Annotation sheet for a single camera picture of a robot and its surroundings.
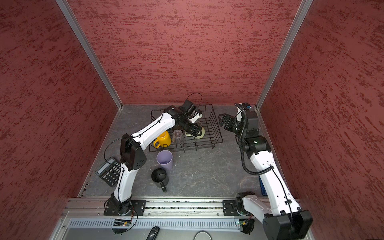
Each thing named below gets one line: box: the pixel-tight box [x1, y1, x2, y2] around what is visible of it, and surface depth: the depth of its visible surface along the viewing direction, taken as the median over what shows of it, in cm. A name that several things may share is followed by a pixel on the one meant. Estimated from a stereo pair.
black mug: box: [151, 167, 169, 193], surface depth 79 cm
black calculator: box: [94, 156, 122, 188], surface depth 85 cm
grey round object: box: [193, 230, 213, 240], surface depth 68 cm
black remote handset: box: [146, 226, 161, 240], surface depth 66 cm
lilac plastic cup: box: [156, 150, 173, 171], surface depth 83 cm
